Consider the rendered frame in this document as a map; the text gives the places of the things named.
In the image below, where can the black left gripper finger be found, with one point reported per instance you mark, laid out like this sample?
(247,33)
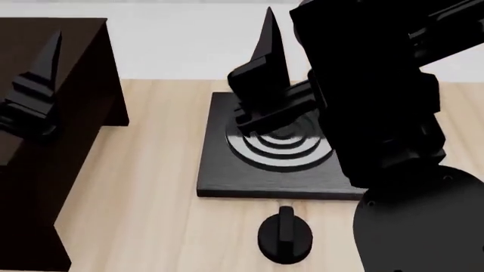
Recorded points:
(42,82)

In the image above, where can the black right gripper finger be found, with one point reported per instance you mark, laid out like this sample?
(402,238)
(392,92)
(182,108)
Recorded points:
(281,59)
(257,76)

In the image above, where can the black round ringed burner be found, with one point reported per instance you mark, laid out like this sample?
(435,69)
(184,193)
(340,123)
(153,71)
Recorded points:
(280,153)

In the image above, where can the black square stove plate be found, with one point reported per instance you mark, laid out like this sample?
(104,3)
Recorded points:
(227,181)

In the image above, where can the dark brown wooden cabinet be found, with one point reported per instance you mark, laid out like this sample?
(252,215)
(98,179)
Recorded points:
(75,141)

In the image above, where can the black round stove knob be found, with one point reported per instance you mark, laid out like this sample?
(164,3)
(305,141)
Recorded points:
(285,236)

